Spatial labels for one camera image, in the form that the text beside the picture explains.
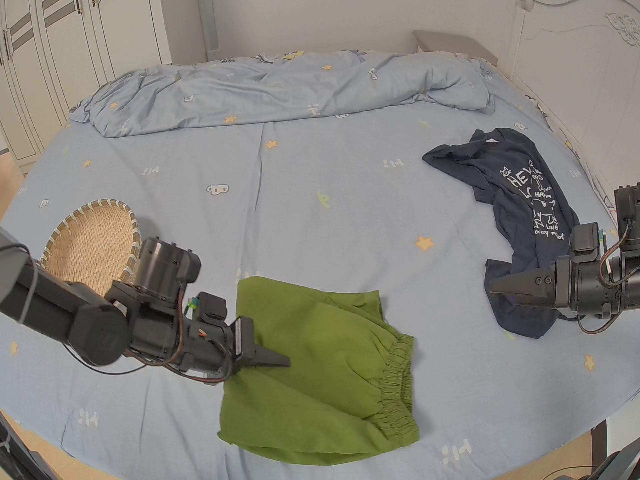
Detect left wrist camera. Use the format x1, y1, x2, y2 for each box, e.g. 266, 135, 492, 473
192, 292, 229, 327

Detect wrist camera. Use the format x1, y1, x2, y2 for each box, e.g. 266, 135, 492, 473
192, 292, 229, 327
571, 223, 601, 262

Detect black cable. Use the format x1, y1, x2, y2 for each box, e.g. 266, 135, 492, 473
62, 343, 173, 376

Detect dark blue printed T-shirt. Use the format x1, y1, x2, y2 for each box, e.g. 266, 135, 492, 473
421, 128, 613, 340

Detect green shorts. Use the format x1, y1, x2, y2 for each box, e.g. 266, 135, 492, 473
217, 276, 421, 466

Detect white wardrobe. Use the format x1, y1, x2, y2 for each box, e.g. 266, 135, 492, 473
0, 0, 173, 174

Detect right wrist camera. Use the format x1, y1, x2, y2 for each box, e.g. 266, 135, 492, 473
571, 223, 601, 262

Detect round woven basket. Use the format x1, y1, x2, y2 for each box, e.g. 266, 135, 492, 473
39, 198, 141, 300

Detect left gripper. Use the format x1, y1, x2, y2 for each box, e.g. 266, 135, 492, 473
176, 315, 256, 383

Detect grey bedside table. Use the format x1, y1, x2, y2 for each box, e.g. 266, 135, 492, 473
412, 29, 500, 66

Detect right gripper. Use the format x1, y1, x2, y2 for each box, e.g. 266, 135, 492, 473
489, 256, 626, 319

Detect pale blue quilt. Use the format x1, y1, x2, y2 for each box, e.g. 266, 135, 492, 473
69, 48, 497, 139

